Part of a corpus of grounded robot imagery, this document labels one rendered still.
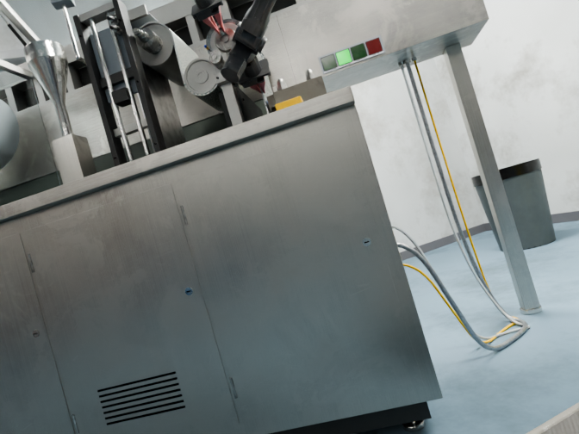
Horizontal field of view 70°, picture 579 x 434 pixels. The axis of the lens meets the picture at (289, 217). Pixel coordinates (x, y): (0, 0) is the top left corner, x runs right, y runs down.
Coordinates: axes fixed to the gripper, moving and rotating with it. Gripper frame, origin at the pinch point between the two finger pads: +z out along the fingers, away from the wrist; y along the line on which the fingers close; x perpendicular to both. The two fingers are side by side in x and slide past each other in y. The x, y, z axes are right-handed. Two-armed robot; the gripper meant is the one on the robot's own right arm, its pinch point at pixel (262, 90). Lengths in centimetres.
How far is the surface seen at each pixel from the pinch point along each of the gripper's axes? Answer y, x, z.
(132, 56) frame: -34.0, 8.5, -21.9
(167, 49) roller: -27.4, 19.8, -12.0
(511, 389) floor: 47, -98, 40
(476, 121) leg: 74, 0, 52
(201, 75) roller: -18.3, 8.6, -6.8
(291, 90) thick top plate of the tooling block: 9.7, -7.2, -3.0
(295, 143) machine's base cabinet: 9.2, -35.8, -13.7
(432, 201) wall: 92, 90, 297
